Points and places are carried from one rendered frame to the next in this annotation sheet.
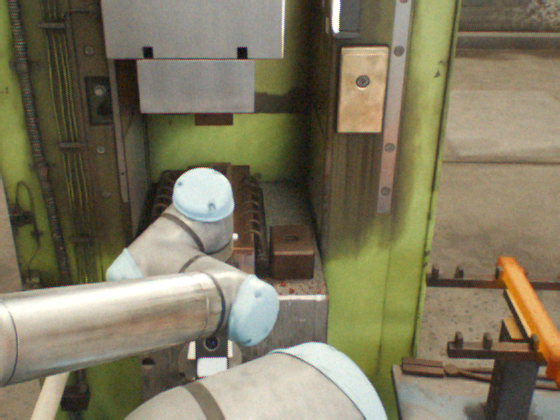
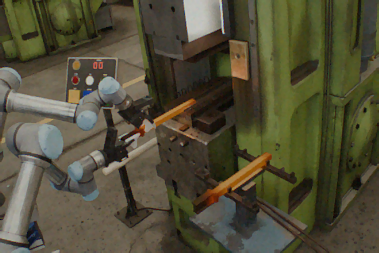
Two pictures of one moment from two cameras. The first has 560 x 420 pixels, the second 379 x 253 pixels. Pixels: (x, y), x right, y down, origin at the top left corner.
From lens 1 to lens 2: 1.28 m
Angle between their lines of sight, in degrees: 47
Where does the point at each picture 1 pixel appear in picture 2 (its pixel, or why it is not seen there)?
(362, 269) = (251, 141)
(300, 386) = (33, 130)
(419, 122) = (266, 80)
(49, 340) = (19, 105)
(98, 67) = not seen: hidden behind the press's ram
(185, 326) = (59, 116)
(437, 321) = not seen: outside the picture
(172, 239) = (93, 95)
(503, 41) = not seen: outside the picture
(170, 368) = (164, 149)
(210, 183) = (107, 82)
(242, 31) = (176, 30)
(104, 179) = (167, 74)
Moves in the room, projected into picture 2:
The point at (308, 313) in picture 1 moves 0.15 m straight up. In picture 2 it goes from (200, 147) to (197, 120)
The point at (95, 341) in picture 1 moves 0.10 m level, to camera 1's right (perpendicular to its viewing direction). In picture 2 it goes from (31, 109) to (40, 117)
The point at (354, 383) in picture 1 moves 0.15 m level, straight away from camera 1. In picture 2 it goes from (41, 134) to (82, 119)
